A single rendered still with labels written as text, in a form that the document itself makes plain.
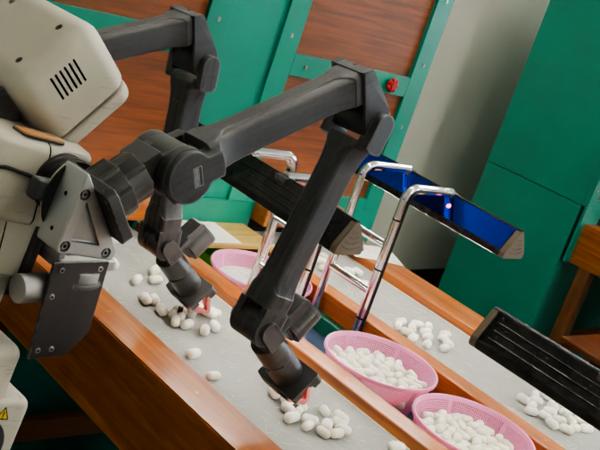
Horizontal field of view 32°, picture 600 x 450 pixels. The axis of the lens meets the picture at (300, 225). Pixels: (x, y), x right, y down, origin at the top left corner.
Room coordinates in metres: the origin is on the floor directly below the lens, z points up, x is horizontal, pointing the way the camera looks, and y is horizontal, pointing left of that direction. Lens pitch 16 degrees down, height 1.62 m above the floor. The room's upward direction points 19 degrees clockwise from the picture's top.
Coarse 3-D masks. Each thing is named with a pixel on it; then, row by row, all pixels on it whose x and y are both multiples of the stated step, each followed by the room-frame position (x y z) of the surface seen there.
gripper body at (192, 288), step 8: (192, 272) 2.07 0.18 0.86; (176, 280) 2.05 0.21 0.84; (184, 280) 2.05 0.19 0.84; (192, 280) 2.06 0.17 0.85; (200, 280) 2.10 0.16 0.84; (168, 288) 2.11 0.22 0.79; (176, 288) 2.06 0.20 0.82; (184, 288) 2.06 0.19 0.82; (192, 288) 2.07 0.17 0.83; (200, 288) 2.08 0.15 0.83; (208, 288) 2.08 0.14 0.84; (184, 296) 2.08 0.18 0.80; (192, 296) 2.07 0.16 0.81; (200, 296) 2.06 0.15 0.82; (192, 304) 2.05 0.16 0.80
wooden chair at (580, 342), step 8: (568, 336) 3.85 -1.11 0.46; (576, 336) 3.89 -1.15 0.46; (584, 336) 3.92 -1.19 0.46; (592, 336) 3.96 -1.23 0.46; (568, 344) 3.79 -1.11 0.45; (576, 344) 3.79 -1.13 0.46; (584, 344) 3.82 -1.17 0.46; (592, 344) 3.86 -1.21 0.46; (584, 352) 3.74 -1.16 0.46; (592, 352) 3.76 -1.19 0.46; (592, 360) 3.72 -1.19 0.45
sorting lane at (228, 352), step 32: (128, 256) 2.36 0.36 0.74; (128, 288) 2.17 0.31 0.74; (160, 288) 2.23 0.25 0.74; (160, 320) 2.06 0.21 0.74; (224, 320) 2.18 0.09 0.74; (224, 352) 2.01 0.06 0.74; (224, 384) 1.86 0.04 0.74; (256, 384) 1.91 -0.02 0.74; (320, 384) 2.01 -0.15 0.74; (256, 416) 1.78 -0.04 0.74; (320, 416) 1.87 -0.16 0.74; (352, 416) 1.92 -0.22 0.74; (288, 448) 1.70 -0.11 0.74; (320, 448) 1.74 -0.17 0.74; (352, 448) 1.78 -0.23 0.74; (384, 448) 1.83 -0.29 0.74
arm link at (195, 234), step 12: (180, 228) 2.07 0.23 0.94; (192, 228) 2.06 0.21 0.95; (204, 228) 2.08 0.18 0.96; (168, 240) 1.99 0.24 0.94; (180, 240) 2.04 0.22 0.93; (192, 240) 2.06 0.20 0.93; (204, 240) 2.07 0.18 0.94; (168, 252) 1.99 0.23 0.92; (180, 252) 2.01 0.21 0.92; (192, 252) 2.06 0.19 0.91
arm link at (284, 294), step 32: (320, 128) 1.72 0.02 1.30; (384, 128) 1.67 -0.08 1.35; (320, 160) 1.68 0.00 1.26; (352, 160) 1.67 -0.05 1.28; (320, 192) 1.65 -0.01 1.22; (288, 224) 1.65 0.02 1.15; (320, 224) 1.65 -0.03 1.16; (288, 256) 1.62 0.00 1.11; (256, 288) 1.62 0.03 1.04; (288, 288) 1.62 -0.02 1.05; (256, 320) 1.59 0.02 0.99
